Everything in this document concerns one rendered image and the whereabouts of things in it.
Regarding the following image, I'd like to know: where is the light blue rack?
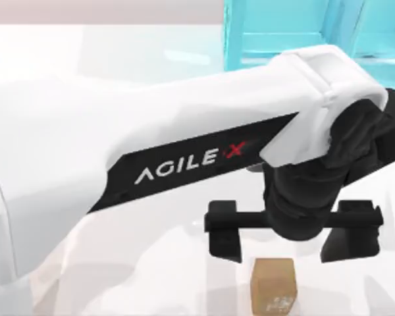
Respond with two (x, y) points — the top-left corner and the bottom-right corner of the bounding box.
(221, 0), (395, 72)

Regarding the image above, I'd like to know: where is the brown cardboard box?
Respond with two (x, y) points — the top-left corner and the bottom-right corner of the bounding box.
(250, 257), (299, 316)

